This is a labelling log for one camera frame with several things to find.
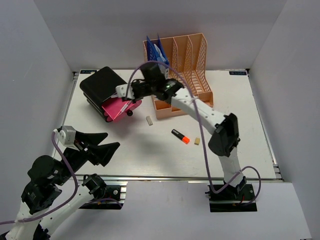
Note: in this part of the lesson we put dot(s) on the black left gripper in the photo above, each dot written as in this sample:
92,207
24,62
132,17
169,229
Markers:
98,153

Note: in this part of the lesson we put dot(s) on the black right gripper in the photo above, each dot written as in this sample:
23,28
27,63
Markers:
134,84

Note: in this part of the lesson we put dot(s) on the orange clear pen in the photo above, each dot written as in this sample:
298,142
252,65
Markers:
124,108

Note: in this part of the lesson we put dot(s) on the white rectangular eraser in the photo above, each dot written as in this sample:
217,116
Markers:
149,120

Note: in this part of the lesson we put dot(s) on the blue plastic folder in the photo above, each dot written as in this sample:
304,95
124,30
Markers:
155,52

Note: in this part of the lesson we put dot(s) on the black pink drawer unit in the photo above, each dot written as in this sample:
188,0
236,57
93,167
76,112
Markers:
100,92

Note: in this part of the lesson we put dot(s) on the peach plastic file organizer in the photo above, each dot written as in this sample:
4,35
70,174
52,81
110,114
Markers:
187,54

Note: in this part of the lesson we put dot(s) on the orange black highlighter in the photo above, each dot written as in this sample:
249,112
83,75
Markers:
180,136

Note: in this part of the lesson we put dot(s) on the small tan eraser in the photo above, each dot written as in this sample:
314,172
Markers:
197,141

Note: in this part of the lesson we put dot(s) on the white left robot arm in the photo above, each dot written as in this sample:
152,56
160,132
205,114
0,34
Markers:
53,193

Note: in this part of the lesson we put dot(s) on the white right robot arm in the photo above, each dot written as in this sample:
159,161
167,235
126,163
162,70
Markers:
224,129

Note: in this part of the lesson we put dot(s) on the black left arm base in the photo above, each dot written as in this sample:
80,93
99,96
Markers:
105,197

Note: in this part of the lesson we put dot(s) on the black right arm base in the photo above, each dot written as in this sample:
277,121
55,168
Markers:
229,202

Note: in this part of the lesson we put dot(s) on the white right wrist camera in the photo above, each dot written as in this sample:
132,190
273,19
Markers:
125,91

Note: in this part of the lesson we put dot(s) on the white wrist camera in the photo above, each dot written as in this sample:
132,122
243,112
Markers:
125,91
66,135

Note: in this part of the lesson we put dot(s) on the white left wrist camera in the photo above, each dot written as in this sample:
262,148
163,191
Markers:
66,135

